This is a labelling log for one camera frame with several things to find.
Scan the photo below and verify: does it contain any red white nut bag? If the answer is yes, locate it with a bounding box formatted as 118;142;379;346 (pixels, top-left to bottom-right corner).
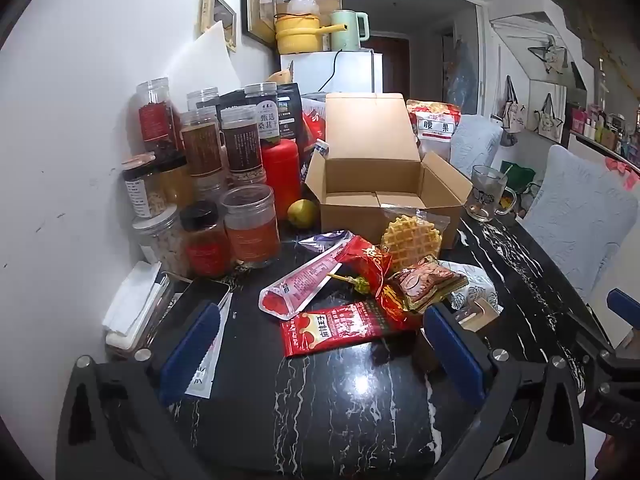
406;99;463;161

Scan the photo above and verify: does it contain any brown cardboard box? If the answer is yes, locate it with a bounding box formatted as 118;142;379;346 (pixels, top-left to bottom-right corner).
304;92;473;251

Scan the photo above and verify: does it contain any small yellow picture frame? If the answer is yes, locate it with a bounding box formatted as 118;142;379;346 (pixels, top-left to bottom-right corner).
200;0;237;53

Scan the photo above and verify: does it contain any metal tin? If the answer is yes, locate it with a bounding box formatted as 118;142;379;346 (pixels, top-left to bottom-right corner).
135;272;232;361

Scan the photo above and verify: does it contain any white board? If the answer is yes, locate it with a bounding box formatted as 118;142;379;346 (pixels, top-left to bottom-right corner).
165;21;242;111

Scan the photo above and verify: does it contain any yellow pot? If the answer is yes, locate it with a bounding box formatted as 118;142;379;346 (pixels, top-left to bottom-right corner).
275;14;331;55

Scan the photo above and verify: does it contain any copper lid nut jar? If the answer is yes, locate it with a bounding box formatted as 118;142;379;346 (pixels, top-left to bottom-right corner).
122;152;166;218

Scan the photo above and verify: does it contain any black cable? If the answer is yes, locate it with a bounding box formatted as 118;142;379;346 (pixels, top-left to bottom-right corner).
317;50;346;93

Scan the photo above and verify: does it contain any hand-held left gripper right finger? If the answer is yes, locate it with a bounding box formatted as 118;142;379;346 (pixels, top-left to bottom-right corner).
422;302;586;480

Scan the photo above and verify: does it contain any red canister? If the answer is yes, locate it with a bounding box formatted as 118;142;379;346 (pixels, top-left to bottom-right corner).
261;139;302;218

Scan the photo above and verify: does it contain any tall red label jar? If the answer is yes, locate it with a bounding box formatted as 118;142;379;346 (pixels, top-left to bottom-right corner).
136;78;182;158

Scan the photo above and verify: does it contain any red gold foil packet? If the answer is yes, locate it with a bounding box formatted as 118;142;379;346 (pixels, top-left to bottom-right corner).
335;235;406;321

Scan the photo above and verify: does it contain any red snack packet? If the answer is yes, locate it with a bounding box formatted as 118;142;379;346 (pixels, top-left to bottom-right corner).
280;300;421;358

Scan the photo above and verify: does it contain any white patterned packet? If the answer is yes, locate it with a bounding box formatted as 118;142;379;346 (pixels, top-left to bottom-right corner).
440;260;498;311

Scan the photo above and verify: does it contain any white green label jar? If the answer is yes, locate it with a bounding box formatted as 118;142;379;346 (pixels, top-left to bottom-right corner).
244;82;281;148

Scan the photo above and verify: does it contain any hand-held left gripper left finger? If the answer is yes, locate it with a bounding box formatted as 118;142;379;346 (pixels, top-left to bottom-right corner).
55;302;223;480

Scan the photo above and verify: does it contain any pink red stick packet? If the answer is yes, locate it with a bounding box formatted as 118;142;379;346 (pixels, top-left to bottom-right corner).
258;242;353;321

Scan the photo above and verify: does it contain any small brown box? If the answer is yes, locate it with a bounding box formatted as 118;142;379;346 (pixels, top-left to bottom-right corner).
412;297;501;373

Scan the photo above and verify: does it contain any dark label jar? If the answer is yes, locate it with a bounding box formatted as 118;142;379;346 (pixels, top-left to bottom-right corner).
220;105;265;176

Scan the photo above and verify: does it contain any small black lid red jar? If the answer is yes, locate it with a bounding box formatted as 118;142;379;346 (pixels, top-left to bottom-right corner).
180;201;233;278

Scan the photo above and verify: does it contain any yellow green fruit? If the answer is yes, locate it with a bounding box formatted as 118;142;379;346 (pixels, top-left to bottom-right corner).
286;199;318;228

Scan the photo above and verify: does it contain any black packet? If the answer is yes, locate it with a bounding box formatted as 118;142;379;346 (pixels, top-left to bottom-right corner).
197;91;246;111

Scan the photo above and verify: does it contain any clear plastic jar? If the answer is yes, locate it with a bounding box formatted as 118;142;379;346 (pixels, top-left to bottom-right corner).
192;172;233;208

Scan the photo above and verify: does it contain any large white lid nut jar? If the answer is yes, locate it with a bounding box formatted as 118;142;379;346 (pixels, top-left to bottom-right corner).
132;205;191;278

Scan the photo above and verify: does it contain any pink bow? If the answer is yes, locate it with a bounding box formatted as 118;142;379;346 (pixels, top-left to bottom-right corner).
604;156;640;178

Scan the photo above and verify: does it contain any white tissue pack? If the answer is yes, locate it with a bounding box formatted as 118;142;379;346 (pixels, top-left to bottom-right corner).
102;260;163;336

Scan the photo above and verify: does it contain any clear white lid jar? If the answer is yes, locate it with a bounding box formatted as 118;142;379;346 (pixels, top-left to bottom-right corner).
186;87;221;113

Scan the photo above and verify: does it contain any brown coffee packet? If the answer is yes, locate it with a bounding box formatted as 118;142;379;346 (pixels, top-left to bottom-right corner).
390;255;468;313

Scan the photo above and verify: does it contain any small white blue packet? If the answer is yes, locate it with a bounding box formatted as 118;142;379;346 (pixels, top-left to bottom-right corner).
300;140;331;181

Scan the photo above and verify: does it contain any purple snack packet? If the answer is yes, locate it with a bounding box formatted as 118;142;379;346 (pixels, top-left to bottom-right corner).
298;230;353;253

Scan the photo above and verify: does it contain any white tote bag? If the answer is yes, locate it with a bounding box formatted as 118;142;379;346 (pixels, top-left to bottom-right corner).
492;76;526;133

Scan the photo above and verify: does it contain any glass mug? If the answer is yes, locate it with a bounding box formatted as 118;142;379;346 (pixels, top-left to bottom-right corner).
464;165;517;223

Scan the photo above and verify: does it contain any large dark picture frame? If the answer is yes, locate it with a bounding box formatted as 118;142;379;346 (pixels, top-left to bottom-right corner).
241;0;278;51

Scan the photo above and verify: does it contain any amber jar black lid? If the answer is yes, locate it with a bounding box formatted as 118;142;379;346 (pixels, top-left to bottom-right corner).
152;155;196;208

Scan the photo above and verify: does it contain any white sachet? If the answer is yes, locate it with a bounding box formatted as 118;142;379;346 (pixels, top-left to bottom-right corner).
185;292;233;401

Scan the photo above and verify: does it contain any black pouch bag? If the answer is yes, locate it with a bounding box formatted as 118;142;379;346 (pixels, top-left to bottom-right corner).
276;82;306;143

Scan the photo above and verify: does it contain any green bag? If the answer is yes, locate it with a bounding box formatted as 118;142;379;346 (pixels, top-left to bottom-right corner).
500;160;536;193

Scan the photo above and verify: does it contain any large light blue chair cushion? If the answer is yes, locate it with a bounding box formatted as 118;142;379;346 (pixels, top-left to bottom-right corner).
515;145;640;306

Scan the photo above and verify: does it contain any green kettle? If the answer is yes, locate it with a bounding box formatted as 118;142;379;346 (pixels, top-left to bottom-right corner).
330;10;371;52

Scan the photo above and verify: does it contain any clear-wrapped waffle packet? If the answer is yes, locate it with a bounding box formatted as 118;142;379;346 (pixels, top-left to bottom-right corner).
380;212;451;273

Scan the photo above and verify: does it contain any green lollipop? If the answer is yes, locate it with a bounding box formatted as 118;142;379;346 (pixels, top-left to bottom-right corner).
327;272;371;296

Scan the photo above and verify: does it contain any row of bottles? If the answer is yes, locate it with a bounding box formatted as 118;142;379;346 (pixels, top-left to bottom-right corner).
570;102;640;161

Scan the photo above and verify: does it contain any blue plastic bag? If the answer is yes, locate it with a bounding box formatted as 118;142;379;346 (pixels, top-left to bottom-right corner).
445;35;481;113

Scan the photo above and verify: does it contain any white fridge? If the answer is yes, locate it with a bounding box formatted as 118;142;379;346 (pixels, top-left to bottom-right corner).
280;49;383;98

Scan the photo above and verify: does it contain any brown label jar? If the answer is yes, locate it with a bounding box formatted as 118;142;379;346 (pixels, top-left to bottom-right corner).
179;107;226;178

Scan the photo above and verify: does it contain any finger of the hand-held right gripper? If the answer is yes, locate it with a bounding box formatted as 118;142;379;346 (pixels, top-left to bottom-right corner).
607;287;640;333
567;322;618;361

